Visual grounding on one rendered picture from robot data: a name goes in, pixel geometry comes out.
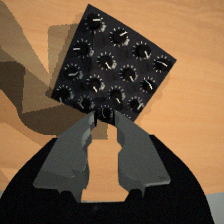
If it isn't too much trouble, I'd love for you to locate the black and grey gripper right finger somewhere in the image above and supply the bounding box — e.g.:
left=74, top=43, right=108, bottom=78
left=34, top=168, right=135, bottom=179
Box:
left=113, top=110, right=215, bottom=224

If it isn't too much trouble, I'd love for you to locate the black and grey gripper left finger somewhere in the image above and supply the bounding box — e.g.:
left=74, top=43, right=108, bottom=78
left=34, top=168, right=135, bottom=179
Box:
left=0, top=111, right=98, bottom=224

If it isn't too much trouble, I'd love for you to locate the black knob box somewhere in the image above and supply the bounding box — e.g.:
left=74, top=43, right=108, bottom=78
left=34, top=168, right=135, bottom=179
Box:
left=51, top=3, right=177, bottom=125

